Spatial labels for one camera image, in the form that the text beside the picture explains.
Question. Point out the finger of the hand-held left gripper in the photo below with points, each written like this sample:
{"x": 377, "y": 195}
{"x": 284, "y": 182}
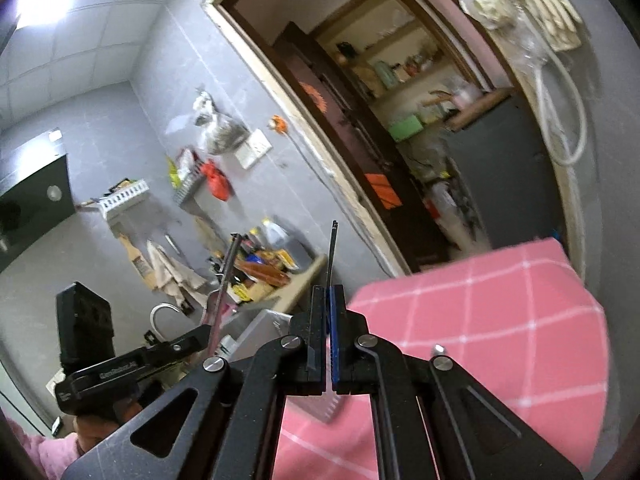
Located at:
{"x": 180, "y": 342}

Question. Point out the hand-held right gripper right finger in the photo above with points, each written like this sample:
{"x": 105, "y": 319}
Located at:
{"x": 337, "y": 340}

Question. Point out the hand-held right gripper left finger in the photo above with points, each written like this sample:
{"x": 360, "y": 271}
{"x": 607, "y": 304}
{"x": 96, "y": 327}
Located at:
{"x": 320, "y": 340}

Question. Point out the white perforated utensil holder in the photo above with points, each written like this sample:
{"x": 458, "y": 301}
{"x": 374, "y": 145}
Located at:
{"x": 260, "y": 327}

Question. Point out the wooden chopstick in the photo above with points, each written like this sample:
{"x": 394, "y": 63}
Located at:
{"x": 227, "y": 270}

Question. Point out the person's left forearm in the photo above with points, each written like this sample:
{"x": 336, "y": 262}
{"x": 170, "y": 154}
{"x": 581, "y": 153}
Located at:
{"x": 45, "y": 455}

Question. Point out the person's left hand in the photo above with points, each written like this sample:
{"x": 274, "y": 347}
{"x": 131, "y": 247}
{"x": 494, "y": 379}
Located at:
{"x": 97, "y": 432}

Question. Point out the chrome faucet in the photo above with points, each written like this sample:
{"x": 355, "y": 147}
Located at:
{"x": 157, "y": 312}

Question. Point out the beige dish towel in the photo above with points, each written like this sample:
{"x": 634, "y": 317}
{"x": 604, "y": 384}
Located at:
{"x": 170, "y": 272}

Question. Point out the straw coloured scrubber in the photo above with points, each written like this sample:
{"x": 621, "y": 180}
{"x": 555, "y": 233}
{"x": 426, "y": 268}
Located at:
{"x": 255, "y": 294}

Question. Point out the wooden grater board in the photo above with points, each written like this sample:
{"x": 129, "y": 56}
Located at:
{"x": 137, "y": 260}

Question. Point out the orange red snack packet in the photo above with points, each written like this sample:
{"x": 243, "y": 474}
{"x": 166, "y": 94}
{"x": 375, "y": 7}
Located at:
{"x": 262, "y": 272}

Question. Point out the hanging metal tool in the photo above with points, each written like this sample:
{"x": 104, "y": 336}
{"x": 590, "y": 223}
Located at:
{"x": 177, "y": 249}

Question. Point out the hanging brown cloth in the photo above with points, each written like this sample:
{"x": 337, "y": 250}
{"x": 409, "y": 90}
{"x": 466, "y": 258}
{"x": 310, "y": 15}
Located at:
{"x": 205, "y": 235}

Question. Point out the pink checked tablecloth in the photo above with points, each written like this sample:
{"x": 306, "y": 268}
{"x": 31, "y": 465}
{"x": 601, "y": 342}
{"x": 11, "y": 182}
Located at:
{"x": 475, "y": 310}

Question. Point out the black range hood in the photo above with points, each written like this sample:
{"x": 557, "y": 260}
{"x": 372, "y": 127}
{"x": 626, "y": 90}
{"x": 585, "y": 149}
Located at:
{"x": 35, "y": 195}

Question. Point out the red plastic bag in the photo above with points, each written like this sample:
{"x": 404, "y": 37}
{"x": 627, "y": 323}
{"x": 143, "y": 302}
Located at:
{"x": 216, "y": 182}

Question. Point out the colourful seasoning packets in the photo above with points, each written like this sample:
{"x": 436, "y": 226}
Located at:
{"x": 182, "y": 165}

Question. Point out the dark wooden door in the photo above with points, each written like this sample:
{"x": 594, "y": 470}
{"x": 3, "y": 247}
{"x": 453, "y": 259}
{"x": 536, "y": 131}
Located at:
{"x": 360, "y": 160}

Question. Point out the clear bag of dried goods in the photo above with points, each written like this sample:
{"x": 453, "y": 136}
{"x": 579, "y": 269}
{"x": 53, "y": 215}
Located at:
{"x": 222, "y": 135}

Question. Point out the orange plug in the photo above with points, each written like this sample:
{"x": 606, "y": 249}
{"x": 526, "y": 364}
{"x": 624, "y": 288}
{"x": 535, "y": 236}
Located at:
{"x": 278, "y": 125}

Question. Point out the green box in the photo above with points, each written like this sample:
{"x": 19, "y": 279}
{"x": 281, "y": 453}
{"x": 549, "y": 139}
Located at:
{"x": 406, "y": 128}

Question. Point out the dark grey cabinet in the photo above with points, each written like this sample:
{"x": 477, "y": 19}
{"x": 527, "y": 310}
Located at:
{"x": 500, "y": 170}

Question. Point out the small clear knotted bag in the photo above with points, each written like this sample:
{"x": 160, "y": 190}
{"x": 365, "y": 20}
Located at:
{"x": 205, "y": 107}

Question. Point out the teal jar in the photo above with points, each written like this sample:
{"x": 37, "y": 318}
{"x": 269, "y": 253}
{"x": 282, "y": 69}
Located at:
{"x": 385, "y": 72}

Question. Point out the wooden cutting board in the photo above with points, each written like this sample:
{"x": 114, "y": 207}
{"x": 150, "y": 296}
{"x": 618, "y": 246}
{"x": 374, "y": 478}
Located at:
{"x": 480, "y": 107}

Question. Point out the wooden shelf unit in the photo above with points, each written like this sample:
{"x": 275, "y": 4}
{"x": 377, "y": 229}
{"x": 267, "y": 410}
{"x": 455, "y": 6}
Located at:
{"x": 425, "y": 77}

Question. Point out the hanging clear plastic bag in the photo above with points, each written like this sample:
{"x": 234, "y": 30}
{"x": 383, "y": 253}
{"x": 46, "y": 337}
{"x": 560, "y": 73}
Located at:
{"x": 530, "y": 35}

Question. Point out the crumpled cream rubber glove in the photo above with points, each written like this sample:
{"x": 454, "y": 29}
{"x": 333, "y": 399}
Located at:
{"x": 492, "y": 7}

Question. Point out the white wall basket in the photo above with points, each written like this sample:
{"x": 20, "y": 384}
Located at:
{"x": 122, "y": 200}

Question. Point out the cream door frame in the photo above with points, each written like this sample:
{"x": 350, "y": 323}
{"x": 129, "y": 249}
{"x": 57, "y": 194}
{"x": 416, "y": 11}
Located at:
{"x": 350, "y": 202}

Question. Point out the grey wall shelf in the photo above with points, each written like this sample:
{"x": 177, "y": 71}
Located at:
{"x": 189, "y": 189}

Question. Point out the white wall switch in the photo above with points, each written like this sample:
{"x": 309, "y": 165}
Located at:
{"x": 246, "y": 156}

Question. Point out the white wall socket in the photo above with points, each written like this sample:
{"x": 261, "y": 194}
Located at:
{"x": 261, "y": 144}

